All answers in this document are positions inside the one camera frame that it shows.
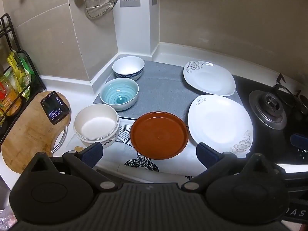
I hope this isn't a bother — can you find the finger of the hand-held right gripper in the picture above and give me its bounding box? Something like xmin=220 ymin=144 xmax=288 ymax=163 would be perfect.
xmin=290 ymin=133 xmax=308 ymax=151

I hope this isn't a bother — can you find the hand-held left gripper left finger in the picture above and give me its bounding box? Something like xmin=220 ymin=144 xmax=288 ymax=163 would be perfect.
xmin=23 ymin=141 xmax=122 ymax=193

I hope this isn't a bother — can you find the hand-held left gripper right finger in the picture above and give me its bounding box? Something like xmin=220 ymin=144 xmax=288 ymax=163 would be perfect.
xmin=181 ymin=142 xmax=278 ymax=193

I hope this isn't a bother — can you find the cream round bowl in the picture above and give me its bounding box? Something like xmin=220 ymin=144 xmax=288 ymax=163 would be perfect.
xmin=74 ymin=104 xmax=120 ymax=149

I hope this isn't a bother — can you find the large white floral plate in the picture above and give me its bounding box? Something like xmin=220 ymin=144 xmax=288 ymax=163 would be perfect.
xmin=188 ymin=94 xmax=254 ymax=155

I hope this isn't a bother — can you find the brown round plate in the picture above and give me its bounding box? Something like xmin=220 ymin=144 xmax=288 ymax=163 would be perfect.
xmin=130 ymin=112 xmax=189 ymax=160

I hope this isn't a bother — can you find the teal glazed bowl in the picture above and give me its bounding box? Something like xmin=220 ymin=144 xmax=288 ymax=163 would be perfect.
xmin=100 ymin=78 xmax=139 ymax=111

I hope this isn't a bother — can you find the small white floral plate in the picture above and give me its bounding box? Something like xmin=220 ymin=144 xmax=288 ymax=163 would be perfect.
xmin=183 ymin=60 xmax=236 ymax=97

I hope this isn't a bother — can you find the white bowl with blue pattern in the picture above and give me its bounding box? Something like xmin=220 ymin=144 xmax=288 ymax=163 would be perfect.
xmin=112 ymin=56 xmax=145 ymax=81

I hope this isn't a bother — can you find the black gas stove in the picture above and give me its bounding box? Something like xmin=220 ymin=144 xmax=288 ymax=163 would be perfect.
xmin=232 ymin=73 xmax=308 ymax=165

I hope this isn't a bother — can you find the metal stove burner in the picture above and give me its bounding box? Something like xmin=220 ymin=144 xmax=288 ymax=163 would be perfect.
xmin=249 ymin=90 xmax=288 ymax=130

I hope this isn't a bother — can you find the black smartphone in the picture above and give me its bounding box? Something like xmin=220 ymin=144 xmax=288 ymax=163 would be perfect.
xmin=40 ymin=91 xmax=70 ymax=125

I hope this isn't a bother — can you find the wooden cutting board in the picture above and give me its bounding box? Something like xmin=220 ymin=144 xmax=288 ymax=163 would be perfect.
xmin=1 ymin=91 xmax=72 ymax=174

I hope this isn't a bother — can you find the grey fabric mat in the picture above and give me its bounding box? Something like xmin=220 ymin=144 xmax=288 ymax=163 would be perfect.
xmin=92 ymin=60 xmax=241 ymax=121

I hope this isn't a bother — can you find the cooking oil bottle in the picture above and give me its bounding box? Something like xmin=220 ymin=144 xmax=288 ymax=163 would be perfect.
xmin=0 ymin=71 xmax=23 ymax=117

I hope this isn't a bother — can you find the green packet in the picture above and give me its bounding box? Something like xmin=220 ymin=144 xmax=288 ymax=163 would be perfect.
xmin=18 ymin=55 xmax=36 ymax=97

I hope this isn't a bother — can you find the yellow packet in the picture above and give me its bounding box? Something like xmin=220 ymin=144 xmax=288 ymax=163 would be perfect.
xmin=7 ymin=50 xmax=30 ymax=97

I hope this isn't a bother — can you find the black wire rack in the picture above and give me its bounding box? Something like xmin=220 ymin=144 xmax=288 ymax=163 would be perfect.
xmin=0 ymin=13 xmax=47 ymax=145

